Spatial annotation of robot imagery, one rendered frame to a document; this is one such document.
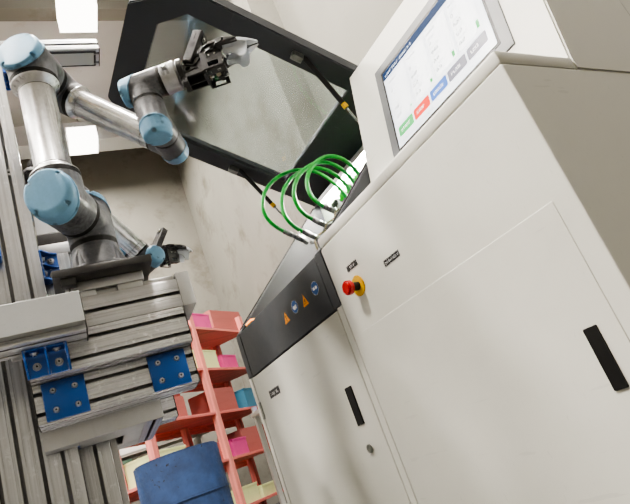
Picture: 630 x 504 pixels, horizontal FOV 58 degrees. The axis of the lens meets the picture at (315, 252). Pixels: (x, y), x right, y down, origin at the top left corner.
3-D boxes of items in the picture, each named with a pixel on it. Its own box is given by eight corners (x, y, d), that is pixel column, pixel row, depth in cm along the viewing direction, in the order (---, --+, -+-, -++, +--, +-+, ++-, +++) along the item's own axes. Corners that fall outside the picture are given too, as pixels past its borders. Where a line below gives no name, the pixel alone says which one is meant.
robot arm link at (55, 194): (105, 228, 139) (63, 57, 157) (75, 204, 125) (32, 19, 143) (59, 245, 139) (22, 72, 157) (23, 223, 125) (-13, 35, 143)
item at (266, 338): (252, 376, 197) (239, 333, 202) (263, 373, 199) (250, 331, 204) (333, 310, 148) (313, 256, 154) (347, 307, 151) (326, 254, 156)
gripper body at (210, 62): (234, 82, 144) (189, 98, 144) (225, 59, 148) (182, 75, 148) (225, 60, 137) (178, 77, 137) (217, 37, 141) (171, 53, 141)
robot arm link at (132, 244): (69, 159, 203) (172, 251, 216) (56, 176, 209) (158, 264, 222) (48, 175, 194) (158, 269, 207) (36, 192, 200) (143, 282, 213)
